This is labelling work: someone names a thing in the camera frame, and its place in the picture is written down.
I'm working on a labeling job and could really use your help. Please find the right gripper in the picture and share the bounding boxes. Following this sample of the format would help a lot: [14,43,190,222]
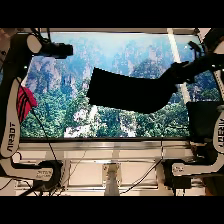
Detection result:
[167,61,196,85]

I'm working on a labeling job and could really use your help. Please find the black cable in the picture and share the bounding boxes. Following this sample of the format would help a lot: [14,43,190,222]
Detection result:
[30,107,60,164]
[119,137,165,195]

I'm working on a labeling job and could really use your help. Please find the red garment with black stripes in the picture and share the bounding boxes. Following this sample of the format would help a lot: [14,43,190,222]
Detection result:
[16,85,39,125]

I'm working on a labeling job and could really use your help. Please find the dark pants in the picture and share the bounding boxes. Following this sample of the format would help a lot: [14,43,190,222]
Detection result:
[85,67,179,115]

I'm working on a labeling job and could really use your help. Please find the silver frame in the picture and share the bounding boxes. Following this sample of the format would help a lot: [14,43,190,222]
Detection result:
[0,139,224,197]

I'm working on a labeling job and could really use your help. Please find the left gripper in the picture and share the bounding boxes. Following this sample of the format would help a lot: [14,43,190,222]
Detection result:
[52,42,74,60]

